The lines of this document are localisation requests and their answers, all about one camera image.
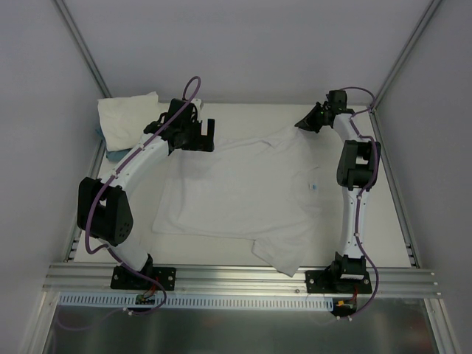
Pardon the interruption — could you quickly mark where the white t shirt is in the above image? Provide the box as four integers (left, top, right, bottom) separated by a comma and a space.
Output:
152, 126, 321, 277
97, 91, 163, 151

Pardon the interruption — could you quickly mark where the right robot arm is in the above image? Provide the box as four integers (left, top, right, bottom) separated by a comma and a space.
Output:
295, 88, 381, 294

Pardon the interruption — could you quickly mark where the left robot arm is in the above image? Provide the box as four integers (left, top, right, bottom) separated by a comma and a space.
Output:
77, 98, 215, 288

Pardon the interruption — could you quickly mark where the folded white t shirt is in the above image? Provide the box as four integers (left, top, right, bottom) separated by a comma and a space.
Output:
97, 91, 163, 151

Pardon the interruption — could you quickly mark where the folded blue t shirt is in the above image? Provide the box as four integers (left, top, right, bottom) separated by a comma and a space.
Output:
95, 128, 130, 162

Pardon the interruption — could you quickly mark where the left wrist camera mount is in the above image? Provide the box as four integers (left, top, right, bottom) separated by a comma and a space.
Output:
186, 98, 204, 120

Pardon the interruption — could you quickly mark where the left aluminium frame post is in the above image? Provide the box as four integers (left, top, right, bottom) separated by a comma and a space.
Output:
52, 0, 111, 98

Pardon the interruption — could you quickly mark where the aluminium frame post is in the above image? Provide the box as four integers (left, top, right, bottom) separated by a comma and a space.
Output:
372, 0, 443, 111
52, 0, 111, 98

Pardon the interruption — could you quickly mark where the right aluminium frame post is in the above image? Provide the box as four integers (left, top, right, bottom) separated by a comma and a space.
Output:
372, 0, 443, 111

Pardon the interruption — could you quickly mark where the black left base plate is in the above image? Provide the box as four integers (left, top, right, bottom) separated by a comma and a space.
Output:
110, 265, 176, 291

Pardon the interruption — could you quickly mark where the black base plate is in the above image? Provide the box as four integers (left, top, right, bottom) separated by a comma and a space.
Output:
110, 265, 176, 291
305, 269, 372, 294

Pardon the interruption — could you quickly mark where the left side aluminium rail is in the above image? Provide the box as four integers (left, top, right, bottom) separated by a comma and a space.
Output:
63, 139, 108, 263

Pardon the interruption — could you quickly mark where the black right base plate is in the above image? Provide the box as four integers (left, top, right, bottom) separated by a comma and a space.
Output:
305, 269, 372, 294

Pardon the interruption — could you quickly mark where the aluminium front rail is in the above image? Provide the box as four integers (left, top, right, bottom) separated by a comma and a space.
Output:
43, 263, 442, 298

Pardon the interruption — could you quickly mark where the white slotted cable duct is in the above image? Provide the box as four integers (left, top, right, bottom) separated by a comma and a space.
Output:
58, 292, 334, 312

